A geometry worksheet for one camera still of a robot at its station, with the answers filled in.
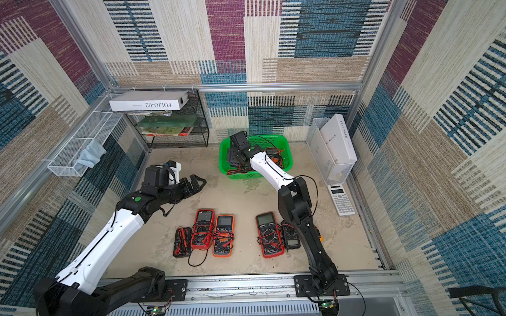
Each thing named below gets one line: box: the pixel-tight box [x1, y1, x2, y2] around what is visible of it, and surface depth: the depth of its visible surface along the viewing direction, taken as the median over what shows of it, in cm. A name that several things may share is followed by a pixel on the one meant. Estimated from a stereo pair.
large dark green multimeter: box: [226, 148, 252, 176], surface depth 95 cm
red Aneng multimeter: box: [255, 211, 285, 259], surface depth 84 cm
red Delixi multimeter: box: [190, 208, 216, 250], surface depth 85 cm
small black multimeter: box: [282, 224, 302, 250], surface depth 84 cm
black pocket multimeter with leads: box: [172, 226, 193, 259], surface depth 84 cm
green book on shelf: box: [137, 114, 198, 137], surface depth 101 cm
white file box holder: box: [306, 117, 355, 186], surface depth 100 cm
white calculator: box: [327, 183, 356, 216], surface depth 96 cm
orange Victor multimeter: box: [212, 214, 236, 258], surface depth 83 cm
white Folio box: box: [108, 90, 190, 112], surface depth 81 cm
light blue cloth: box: [73, 138, 107, 173], surface depth 70 cm
